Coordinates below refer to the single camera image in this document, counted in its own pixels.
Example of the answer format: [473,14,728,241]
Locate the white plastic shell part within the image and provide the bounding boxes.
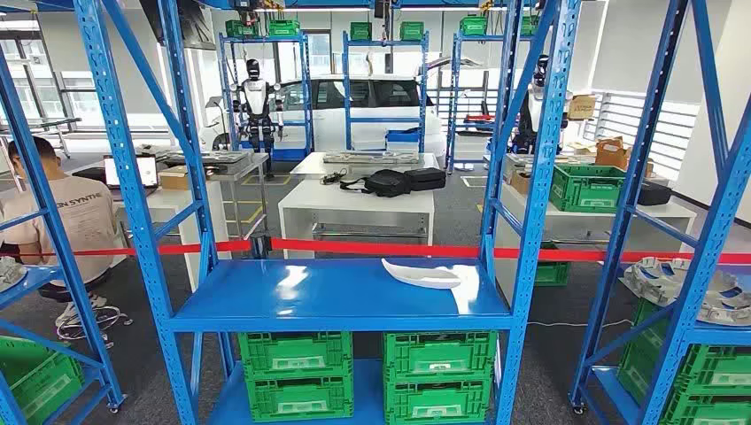
[381,258,463,290]

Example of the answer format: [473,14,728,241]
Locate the blue steel shelf rack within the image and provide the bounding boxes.
[0,46,128,425]
[218,32,315,162]
[571,0,751,425]
[70,0,583,425]
[445,30,517,174]
[342,30,430,155]

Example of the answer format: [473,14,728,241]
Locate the round grey metal part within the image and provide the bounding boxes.
[622,256,751,328]
[0,256,28,293]

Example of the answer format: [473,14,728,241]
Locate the red barrier belt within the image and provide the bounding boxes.
[12,237,751,265]

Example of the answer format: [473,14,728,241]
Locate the white desk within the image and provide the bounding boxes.
[492,182,698,306]
[277,178,437,259]
[111,182,233,291]

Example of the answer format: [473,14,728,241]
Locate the grey metal tray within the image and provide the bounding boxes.
[322,151,422,166]
[163,151,252,168]

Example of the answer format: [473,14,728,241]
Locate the black hard case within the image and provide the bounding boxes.
[405,167,447,192]

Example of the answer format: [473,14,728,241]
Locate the blue white stacked bins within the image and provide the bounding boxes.
[385,127,422,154]

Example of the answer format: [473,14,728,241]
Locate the steel table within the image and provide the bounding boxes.
[290,151,441,180]
[158,151,271,242]

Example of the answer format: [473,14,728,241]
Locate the white car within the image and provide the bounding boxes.
[199,73,447,159]

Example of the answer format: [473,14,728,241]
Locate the red black trolley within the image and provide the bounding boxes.
[466,102,499,133]

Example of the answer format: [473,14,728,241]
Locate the black white humanoid robot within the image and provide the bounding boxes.
[229,58,286,180]
[510,53,573,157]

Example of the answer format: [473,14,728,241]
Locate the open laptop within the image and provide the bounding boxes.
[102,155,159,195]

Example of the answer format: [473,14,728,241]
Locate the printed cardboard box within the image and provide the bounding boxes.
[566,93,598,122]

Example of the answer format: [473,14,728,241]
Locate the open brown cardboard box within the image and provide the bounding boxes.
[593,136,631,171]

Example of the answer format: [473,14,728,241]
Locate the black hanging screen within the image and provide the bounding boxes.
[140,0,218,51]

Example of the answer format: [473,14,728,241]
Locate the black soft case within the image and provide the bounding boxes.
[636,180,674,207]

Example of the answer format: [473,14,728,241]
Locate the chrome base stool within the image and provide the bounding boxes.
[55,305,133,347]

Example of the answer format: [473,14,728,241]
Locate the person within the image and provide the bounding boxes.
[0,135,121,329]

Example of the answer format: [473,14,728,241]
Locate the dark long table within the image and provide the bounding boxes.
[0,117,83,159]

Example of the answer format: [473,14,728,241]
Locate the white floor cable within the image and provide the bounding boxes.
[526,318,635,328]

